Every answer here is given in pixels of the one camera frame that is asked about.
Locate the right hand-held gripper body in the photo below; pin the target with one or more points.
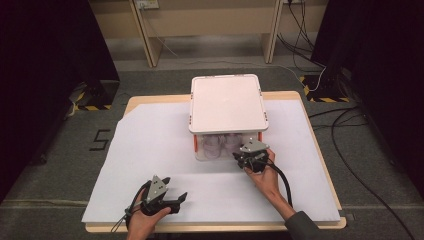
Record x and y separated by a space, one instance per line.
254 146

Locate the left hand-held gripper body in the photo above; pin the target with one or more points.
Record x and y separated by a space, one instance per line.
156 190

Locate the pink slipper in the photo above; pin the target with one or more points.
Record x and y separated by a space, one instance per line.
212 146
232 141

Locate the white storage box orange hinges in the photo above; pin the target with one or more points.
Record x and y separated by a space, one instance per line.
228 103

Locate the person's right hand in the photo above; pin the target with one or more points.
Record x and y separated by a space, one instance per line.
268 181

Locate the person's left hand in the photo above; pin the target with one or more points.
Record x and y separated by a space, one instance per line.
141 225

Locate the wooden table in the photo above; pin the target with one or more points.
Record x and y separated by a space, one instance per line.
160 98

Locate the black stand base striped tape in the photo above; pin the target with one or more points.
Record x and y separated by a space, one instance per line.
96 95
325 88

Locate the beige wooden desk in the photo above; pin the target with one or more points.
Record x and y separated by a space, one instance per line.
206 20

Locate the black curtain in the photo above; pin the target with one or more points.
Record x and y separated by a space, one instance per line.
46 83
390 83

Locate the white wall socket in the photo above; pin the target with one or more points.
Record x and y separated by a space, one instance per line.
147 4

